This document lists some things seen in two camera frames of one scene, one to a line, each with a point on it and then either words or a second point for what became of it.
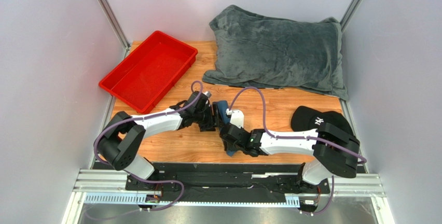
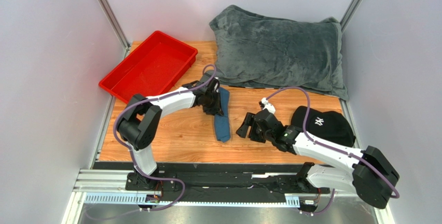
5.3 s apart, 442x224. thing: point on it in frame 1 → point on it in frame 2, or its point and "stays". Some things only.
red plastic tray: x=139 y=82 stays
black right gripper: x=227 y=135 → x=253 y=128
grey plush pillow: x=257 y=52 stays
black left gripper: x=213 y=121 → x=216 y=109
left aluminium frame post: x=104 y=4 stays
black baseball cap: x=305 y=119 stays
